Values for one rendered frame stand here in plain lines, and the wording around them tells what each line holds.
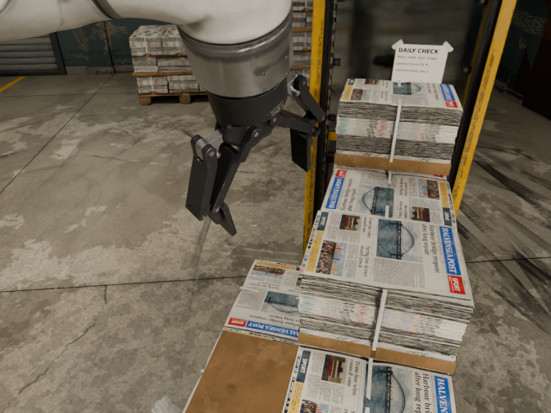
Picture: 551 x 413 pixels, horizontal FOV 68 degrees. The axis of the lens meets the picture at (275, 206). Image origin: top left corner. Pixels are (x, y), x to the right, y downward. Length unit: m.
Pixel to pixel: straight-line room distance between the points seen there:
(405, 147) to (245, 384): 0.89
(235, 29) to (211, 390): 1.14
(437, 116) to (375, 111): 0.19
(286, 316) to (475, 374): 1.10
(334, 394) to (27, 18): 0.92
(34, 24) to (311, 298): 0.82
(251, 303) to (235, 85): 1.26
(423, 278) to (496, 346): 1.49
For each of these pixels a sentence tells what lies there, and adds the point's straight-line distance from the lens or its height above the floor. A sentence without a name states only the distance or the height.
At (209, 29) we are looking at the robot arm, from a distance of 0.31.
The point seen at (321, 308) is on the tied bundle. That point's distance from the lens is 1.00.
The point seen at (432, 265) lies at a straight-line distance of 1.03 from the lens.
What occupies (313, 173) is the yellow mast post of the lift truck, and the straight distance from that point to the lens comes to 2.07.
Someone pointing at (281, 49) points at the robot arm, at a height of 1.62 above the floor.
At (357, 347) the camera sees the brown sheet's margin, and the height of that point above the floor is 0.87.
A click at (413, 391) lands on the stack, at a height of 0.83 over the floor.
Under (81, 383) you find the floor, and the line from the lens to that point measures 2.24.
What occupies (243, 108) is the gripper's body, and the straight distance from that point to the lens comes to 0.37.
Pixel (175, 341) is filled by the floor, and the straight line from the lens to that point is 2.26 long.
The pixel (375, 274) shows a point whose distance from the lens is 0.97.
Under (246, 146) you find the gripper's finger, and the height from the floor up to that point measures 1.52.
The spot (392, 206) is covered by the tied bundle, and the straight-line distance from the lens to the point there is 1.24.
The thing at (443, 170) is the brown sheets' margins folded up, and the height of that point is 1.08.
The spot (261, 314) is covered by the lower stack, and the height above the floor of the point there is 0.60.
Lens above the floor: 1.69
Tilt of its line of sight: 32 degrees down
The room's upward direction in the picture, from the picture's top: straight up
